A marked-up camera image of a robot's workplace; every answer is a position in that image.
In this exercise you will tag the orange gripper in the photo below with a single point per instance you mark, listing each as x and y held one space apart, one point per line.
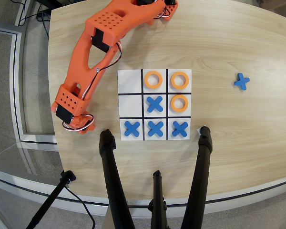
88 127

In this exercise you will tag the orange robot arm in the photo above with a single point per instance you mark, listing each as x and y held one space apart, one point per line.
97 35

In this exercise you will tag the blue foam cross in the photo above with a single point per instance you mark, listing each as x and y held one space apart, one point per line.
180 129
132 128
155 128
241 81
155 104

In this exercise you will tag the white tic-tac-toe board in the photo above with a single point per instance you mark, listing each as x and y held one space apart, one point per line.
131 82

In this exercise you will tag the thin black stand pole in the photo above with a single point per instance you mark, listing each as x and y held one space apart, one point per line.
50 200

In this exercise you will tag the short black tripod leg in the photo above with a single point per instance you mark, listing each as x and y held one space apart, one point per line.
158 198

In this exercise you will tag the grey metal floor frame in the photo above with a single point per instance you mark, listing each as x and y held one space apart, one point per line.
15 83

